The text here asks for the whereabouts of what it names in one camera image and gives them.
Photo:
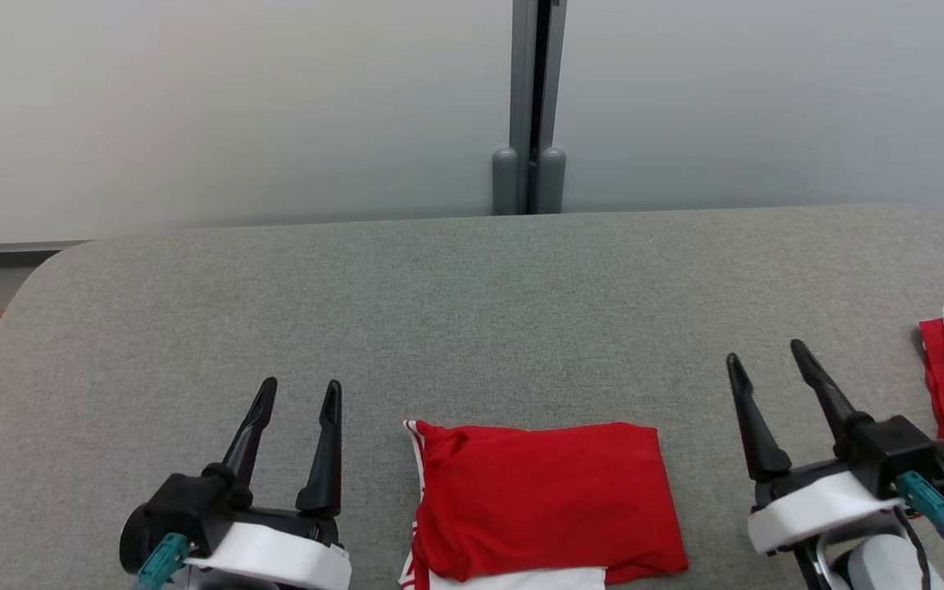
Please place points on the red jersey with logo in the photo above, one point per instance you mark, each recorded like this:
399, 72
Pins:
546, 500

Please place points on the teal camera connector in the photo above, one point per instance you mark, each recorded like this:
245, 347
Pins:
161, 561
927, 504

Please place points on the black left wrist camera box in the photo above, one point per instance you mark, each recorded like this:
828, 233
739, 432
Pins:
181, 508

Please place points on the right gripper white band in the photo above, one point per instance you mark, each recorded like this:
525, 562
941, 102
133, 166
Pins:
808, 508

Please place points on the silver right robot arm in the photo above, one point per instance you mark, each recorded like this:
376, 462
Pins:
882, 565

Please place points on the grey partition post with slot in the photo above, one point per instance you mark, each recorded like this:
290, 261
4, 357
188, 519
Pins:
521, 98

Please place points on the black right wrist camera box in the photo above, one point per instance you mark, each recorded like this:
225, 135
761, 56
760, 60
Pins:
898, 455

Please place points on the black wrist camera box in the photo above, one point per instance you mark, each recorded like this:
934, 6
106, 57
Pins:
898, 455
181, 508

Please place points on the teal left camera connector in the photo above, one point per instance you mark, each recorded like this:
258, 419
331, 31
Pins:
161, 561

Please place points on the grey partition base rail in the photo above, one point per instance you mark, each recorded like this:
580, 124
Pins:
13, 247

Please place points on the teal right camera connector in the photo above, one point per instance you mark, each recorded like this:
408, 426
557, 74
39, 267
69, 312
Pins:
927, 504

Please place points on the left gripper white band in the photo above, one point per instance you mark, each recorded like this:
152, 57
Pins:
275, 557

